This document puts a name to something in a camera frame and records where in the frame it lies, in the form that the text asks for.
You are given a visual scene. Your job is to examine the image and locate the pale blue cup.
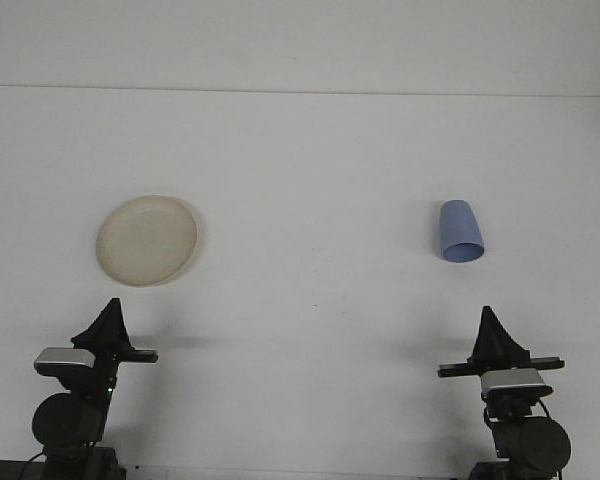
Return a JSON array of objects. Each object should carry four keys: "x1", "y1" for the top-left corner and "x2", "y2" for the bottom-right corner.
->
[{"x1": 438, "y1": 198, "x2": 485, "y2": 264}]

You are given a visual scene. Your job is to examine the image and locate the pale round plate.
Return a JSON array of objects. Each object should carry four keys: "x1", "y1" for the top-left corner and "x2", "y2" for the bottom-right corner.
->
[{"x1": 95, "y1": 194, "x2": 204, "y2": 289}]

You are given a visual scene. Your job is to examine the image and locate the dark robot platform edge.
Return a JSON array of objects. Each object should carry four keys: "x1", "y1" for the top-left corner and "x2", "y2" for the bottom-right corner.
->
[{"x1": 0, "y1": 457, "x2": 46, "y2": 480}]

